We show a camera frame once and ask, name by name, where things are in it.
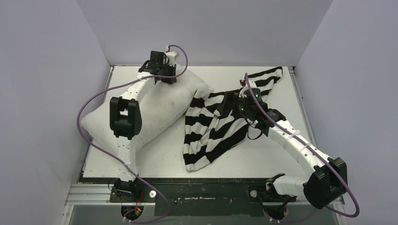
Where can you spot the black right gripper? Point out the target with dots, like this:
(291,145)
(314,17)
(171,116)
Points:
(228,101)

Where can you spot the white pillow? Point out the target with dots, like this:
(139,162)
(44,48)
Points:
(160,108)

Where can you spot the black metal base rail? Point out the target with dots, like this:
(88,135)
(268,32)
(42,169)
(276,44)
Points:
(185,197)

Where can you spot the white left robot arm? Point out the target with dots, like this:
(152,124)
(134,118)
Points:
(125,111)

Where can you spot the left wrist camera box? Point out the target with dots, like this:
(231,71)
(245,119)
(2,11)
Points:
(171,57)

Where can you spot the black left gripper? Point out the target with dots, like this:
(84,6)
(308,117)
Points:
(172,68)

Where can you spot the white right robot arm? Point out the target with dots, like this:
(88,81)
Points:
(327,177)

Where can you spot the black white striped pillowcase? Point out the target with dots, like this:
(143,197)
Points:
(208,134)

